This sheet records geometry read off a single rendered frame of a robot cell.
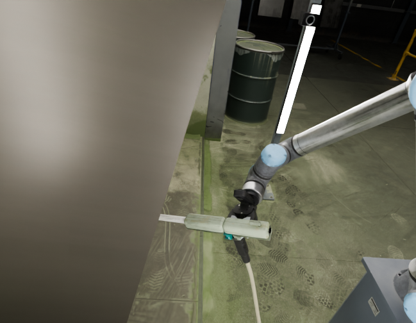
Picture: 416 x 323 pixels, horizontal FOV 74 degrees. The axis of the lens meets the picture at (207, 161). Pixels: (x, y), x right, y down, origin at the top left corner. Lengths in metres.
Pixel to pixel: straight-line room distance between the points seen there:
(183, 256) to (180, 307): 0.32
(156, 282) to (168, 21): 1.50
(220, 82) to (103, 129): 2.31
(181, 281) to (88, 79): 1.44
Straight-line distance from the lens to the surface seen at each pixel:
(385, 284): 1.30
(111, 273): 0.77
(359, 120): 1.01
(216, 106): 2.83
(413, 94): 0.79
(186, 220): 1.01
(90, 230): 0.65
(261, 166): 1.09
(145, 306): 1.67
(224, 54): 2.66
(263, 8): 7.47
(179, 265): 1.79
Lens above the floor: 1.53
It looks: 35 degrees down
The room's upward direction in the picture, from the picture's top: 7 degrees clockwise
